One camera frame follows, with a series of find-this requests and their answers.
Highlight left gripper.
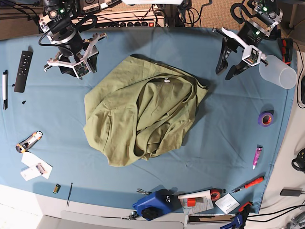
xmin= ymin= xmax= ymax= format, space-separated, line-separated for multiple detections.
xmin=212 ymin=27 xmax=268 ymax=80

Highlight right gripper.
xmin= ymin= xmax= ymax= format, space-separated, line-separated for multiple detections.
xmin=44 ymin=33 xmax=107 ymax=79

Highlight olive green t-shirt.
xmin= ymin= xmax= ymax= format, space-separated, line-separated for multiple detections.
xmin=83 ymin=56 xmax=209 ymax=167

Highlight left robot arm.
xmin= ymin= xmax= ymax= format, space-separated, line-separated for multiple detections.
xmin=212 ymin=0 xmax=283 ymax=80

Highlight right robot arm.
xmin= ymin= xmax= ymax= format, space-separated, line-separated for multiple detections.
xmin=38 ymin=0 xmax=107 ymax=79

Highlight translucent plastic cup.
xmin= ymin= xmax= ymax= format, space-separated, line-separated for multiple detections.
xmin=259 ymin=55 xmax=297 ymax=89

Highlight black remote control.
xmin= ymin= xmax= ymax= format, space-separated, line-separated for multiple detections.
xmin=14 ymin=51 xmax=33 ymax=93

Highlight purple tape roll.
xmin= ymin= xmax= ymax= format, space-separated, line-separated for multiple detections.
xmin=258 ymin=110 xmax=274 ymax=127

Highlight orange black tool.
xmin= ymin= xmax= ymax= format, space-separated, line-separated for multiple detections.
xmin=282 ymin=38 xmax=293 ymax=66

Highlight white marker pen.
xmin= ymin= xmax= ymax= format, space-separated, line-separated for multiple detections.
xmin=2 ymin=70 xmax=8 ymax=110

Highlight pink glue tube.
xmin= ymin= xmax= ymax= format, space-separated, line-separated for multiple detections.
xmin=253 ymin=145 xmax=263 ymax=170

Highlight orange grey utility knife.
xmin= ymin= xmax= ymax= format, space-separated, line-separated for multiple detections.
xmin=16 ymin=131 xmax=43 ymax=153

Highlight white paper card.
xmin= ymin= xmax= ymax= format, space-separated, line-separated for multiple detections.
xmin=21 ymin=152 xmax=53 ymax=179

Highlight small green battery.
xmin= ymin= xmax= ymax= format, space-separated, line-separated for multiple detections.
xmin=53 ymin=184 xmax=61 ymax=194

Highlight orange tape roll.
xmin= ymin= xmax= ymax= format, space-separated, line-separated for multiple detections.
xmin=210 ymin=189 xmax=223 ymax=202

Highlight white rolled paper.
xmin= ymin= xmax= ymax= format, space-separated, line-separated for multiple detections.
xmin=178 ymin=190 xmax=212 ymax=203

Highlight white square booklet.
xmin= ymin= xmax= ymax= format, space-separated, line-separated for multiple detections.
xmin=215 ymin=193 xmax=240 ymax=214

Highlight black power adapter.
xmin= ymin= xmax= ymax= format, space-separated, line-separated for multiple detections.
xmin=280 ymin=188 xmax=303 ymax=197

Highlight black tweezers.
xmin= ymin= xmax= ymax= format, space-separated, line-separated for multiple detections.
xmin=66 ymin=182 xmax=73 ymax=207

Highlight small orange block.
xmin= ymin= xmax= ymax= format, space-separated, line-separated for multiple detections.
xmin=187 ymin=198 xmax=196 ymax=208

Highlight blue plastic device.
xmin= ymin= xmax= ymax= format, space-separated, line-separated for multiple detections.
xmin=132 ymin=188 xmax=174 ymax=221

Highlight blue orange clamp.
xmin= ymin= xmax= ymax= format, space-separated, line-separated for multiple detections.
xmin=220 ymin=201 xmax=253 ymax=229

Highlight orange handled screwdriver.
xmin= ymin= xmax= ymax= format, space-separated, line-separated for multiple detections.
xmin=231 ymin=177 xmax=264 ymax=193

